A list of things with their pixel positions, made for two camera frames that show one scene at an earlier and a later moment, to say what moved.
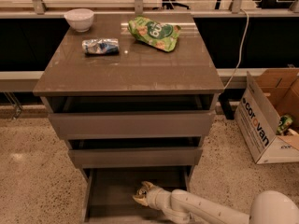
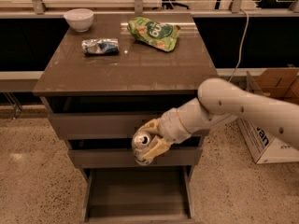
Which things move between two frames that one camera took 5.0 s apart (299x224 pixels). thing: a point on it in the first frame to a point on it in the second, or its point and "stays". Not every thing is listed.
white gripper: (153, 196) to (170, 126)
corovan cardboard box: (265, 96) stays
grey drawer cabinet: (135, 96) stays
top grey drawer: (100, 117) stays
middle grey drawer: (135, 151) stays
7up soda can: (142, 192) to (139, 142)
